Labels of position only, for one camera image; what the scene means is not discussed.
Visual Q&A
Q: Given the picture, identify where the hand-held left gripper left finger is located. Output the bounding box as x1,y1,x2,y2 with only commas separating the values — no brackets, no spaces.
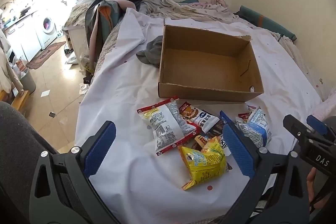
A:
29,121,119,224

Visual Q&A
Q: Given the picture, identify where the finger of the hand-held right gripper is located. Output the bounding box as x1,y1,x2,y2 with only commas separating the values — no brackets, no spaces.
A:
307,115,336,146
283,114,319,151

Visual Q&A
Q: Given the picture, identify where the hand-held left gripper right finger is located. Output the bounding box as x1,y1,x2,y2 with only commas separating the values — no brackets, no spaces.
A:
220,110,311,224

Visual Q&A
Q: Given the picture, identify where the white dark-lettered snack packet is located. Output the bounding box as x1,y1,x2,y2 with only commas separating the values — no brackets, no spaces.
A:
219,135,232,156

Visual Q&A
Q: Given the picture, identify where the white and blue snack packet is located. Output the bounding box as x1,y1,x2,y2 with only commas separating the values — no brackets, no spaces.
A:
235,106,273,148

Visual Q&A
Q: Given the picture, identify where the yellow snack packet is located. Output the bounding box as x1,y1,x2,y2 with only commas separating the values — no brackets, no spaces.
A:
178,136,228,191

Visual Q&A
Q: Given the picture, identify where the brown and orange snack packet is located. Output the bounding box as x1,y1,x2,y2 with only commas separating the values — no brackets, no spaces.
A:
191,134,214,152

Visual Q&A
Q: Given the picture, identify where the white red-edged snack packet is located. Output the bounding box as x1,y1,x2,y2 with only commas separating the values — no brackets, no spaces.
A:
136,96,200,157

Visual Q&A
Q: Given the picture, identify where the brown cardboard box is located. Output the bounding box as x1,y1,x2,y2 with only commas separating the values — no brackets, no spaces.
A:
157,18,264,103

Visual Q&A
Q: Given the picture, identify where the person's right hand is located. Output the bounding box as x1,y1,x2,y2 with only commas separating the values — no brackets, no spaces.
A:
307,167,327,210

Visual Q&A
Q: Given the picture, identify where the burger print snack packet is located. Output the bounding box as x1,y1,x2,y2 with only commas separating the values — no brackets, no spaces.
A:
178,101,220,133

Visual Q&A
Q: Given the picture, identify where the white bedsheet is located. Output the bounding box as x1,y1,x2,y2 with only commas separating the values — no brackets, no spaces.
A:
75,7,323,224

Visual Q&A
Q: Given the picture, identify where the wooden bench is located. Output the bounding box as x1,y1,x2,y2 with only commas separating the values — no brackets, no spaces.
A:
0,90,30,119

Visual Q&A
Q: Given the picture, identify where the grey trash bin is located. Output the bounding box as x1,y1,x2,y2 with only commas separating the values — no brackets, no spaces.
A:
17,68,36,94

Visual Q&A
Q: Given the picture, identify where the grey cloth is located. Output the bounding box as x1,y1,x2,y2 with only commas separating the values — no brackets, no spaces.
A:
136,35,164,68

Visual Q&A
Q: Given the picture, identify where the patterned floor rug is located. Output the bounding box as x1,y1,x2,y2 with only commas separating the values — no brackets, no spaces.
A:
26,42,67,70

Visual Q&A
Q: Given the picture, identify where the green pillow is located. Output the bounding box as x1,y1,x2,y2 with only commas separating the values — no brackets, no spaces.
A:
234,5,297,42

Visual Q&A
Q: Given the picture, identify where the teal and orange cloth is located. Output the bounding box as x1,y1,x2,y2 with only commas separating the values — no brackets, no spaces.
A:
97,0,137,56

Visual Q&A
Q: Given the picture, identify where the white washing machine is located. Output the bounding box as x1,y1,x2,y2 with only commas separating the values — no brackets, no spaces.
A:
34,10,59,50

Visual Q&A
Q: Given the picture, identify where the white kitchen cabinet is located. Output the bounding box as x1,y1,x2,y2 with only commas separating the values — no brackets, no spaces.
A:
0,2,44,63

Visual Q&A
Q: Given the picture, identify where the pink crumpled blanket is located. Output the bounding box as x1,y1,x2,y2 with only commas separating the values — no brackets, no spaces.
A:
140,0,240,24

